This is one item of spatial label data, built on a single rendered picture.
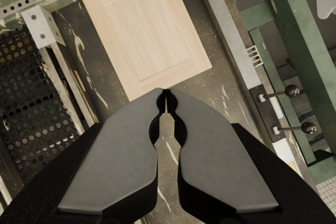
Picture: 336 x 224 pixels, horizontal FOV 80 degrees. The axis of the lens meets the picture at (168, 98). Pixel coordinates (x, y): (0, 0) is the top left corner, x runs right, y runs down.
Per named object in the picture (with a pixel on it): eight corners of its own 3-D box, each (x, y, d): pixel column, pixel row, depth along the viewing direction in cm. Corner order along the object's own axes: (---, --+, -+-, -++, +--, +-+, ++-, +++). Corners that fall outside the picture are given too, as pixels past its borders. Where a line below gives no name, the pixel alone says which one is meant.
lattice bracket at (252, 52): (251, 46, 73) (255, 44, 70) (259, 64, 73) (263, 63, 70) (241, 51, 73) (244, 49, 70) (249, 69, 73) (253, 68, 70)
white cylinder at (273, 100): (280, 115, 73) (271, 95, 73) (285, 116, 70) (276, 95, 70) (272, 118, 73) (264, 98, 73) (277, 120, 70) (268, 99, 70)
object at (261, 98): (259, 91, 70) (299, 81, 58) (263, 101, 70) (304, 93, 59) (252, 95, 68) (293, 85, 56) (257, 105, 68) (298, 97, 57)
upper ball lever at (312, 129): (273, 122, 70) (315, 118, 59) (277, 132, 70) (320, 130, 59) (267, 127, 68) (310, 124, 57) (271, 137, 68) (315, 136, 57)
